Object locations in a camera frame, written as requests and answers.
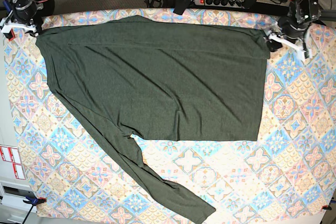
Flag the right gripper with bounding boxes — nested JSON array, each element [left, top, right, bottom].
[[12, 1, 44, 28]]

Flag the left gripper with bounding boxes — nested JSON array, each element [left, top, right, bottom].
[[266, 16, 312, 52]]

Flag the dark green long-sleeve shirt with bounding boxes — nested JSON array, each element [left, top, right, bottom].
[[36, 16, 270, 223]]

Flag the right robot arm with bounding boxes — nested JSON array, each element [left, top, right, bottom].
[[4, 0, 44, 33]]

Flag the red black clamp top left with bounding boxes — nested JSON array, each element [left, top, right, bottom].
[[1, 0, 16, 41]]

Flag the black remote control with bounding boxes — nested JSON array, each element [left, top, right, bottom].
[[173, 0, 193, 15]]

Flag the white red labelled stickers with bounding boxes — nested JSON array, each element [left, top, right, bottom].
[[1, 145, 25, 180]]

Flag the patterned tile tablecloth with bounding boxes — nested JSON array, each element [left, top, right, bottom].
[[1, 25, 335, 223]]

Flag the red clamp bottom right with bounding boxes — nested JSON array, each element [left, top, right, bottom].
[[322, 205, 332, 210]]

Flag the blue clamp bottom left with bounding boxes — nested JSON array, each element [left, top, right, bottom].
[[22, 196, 47, 224]]

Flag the black power strip red switch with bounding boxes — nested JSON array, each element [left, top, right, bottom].
[[194, 0, 243, 8]]

